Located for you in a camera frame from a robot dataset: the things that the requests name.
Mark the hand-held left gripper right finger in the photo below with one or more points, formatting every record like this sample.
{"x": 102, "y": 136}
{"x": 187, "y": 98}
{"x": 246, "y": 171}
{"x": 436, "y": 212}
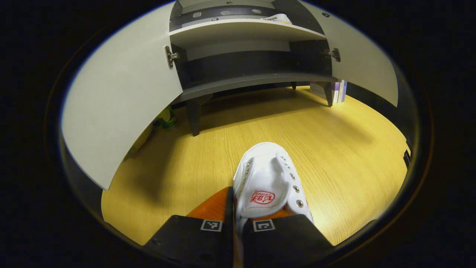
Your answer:
{"x": 286, "y": 242}

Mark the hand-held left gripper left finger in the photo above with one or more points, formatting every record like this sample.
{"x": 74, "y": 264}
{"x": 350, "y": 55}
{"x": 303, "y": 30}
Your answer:
{"x": 193, "y": 242}

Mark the white canvas shoe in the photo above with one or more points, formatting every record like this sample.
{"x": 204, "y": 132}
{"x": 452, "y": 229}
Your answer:
{"x": 279, "y": 18}
{"x": 266, "y": 175}

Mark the white cabinet door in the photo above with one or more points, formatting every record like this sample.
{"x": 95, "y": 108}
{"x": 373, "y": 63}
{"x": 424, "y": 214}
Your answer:
{"x": 119, "y": 93}
{"x": 364, "y": 63}

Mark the white shoe cabinet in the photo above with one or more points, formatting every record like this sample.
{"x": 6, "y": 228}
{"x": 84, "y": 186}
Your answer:
{"x": 241, "y": 33}

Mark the purple and white book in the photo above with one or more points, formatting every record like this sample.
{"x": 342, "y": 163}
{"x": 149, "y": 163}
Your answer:
{"x": 335, "y": 93}

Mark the blue book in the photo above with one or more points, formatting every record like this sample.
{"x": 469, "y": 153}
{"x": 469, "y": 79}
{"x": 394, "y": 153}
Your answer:
{"x": 344, "y": 91}

